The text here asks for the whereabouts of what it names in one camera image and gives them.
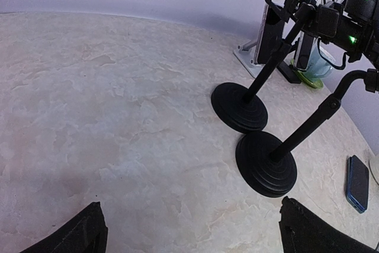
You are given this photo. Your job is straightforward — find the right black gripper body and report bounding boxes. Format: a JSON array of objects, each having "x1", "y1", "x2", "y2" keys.
[{"x1": 301, "y1": 1, "x2": 344, "y2": 39}]

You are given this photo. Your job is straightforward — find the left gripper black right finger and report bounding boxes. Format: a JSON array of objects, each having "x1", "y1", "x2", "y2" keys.
[{"x1": 279, "y1": 197, "x2": 376, "y2": 252}]

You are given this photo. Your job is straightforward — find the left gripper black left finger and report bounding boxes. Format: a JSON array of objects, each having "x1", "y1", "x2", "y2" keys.
[{"x1": 23, "y1": 202, "x2": 108, "y2": 252}]

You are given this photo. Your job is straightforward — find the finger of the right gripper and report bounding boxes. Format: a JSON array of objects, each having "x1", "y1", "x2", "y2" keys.
[{"x1": 265, "y1": 0, "x2": 317, "y2": 25}]

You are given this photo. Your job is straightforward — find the black folding phone stand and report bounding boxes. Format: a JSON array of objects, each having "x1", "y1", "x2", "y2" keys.
[{"x1": 277, "y1": 62, "x2": 301, "y2": 84}]

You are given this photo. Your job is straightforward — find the blue phone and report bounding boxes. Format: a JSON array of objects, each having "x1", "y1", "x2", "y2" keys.
[{"x1": 345, "y1": 155, "x2": 370, "y2": 213}]

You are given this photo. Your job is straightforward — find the white folding phone stand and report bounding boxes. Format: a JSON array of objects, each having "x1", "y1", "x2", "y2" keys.
[{"x1": 233, "y1": 40, "x2": 263, "y2": 78}]

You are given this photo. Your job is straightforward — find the black round-base stand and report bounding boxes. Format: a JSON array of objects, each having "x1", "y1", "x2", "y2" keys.
[
  {"x1": 235, "y1": 69, "x2": 378, "y2": 198},
  {"x1": 211, "y1": 3, "x2": 316, "y2": 133}
]

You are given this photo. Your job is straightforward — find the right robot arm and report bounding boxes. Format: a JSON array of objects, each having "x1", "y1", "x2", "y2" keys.
[{"x1": 265, "y1": 0, "x2": 378, "y2": 68}]

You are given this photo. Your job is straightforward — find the light blue mug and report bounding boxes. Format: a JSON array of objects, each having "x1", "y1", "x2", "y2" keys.
[{"x1": 305, "y1": 47, "x2": 336, "y2": 79}]

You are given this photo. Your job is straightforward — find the green saucer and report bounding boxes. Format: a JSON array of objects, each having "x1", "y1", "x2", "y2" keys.
[{"x1": 290, "y1": 59, "x2": 324, "y2": 89}]

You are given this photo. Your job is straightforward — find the cream ceramic mug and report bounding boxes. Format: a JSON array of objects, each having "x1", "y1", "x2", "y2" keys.
[{"x1": 369, "y1": 155, "x2": 379, "y2": 185}]

